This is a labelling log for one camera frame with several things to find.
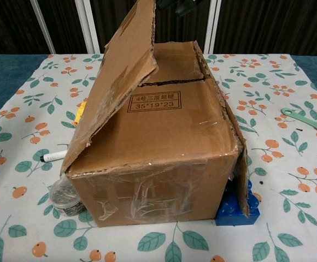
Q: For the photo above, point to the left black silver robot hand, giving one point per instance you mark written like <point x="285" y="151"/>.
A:
<point x="185" y="5"/>

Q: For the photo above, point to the brown cardboard shipping box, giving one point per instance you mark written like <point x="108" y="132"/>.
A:
<point x="161" y="136"/>

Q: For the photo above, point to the yellow rubber chicken toy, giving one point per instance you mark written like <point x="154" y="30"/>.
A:
<point x="79" y="114"/>

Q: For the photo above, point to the green toothbrush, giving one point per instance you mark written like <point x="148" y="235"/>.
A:
<point x="308" y="121"/>

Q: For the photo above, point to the white marker pen black cap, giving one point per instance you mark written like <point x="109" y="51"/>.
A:
<point x="53" y="156"/>

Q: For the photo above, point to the blue toy building block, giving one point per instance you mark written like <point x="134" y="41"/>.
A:
<point x="235" y="215"/>

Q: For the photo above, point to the floral leaf print tablecloth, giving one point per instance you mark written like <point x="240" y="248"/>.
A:
<point x="24" y="163"/>

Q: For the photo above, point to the round clear jar of screws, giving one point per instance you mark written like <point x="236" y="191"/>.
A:
<point x="63" y="196"/>

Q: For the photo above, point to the white aluminium frame post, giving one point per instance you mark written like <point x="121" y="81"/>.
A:
<point x="211" y="30"/>
<point x="88" y="27"/>

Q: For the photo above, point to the thin white frame post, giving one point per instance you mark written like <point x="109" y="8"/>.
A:
<point x="45" y="30"/>

